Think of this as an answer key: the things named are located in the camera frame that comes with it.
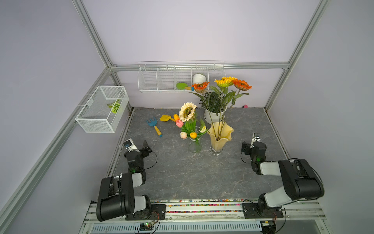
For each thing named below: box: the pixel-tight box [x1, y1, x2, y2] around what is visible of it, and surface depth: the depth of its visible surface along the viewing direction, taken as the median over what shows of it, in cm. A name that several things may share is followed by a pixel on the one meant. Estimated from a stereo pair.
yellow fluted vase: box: [206, 120, 235, 156], surface depth 86 cm
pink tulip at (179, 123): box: [175, 119, 184, 128], surface depth 75 cm
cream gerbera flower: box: [178, 101, 198, 123], surface depth 63 cm
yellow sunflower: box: [208, 79, 233, 141], surface depth 73 cm
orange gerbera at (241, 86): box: [218, 78, 253, 141], surface depth 74 cm
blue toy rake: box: [146, 116, 163, 137], surface depth 113 cm
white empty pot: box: [192, 73, 207, 85], surface depth 95 cm
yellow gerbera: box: [221, 76, 238, 86], surface depth 77 cm
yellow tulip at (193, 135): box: [189, 132, 198, 139], surface depth 69 cm
